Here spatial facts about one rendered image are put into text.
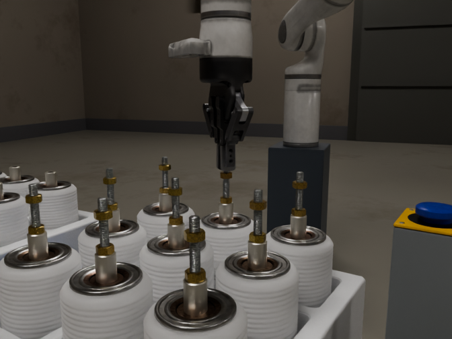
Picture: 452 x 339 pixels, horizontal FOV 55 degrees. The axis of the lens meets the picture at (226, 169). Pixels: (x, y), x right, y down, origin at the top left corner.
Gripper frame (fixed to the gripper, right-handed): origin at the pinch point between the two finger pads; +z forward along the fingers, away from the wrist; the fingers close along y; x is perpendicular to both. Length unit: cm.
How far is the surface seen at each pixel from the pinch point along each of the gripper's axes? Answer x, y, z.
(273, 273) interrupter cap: 3.3, -19.5, 9.6
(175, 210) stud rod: 10.1, -6.9, 5.1
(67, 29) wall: -16, 404, -63
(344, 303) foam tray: -8.9, -17.1, 17.0
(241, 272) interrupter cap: 6.2, -17.8, 9.6
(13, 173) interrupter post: 30, 45, 8
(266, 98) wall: -168, 281, 2
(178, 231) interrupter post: 10.0, -7.6, 7.7
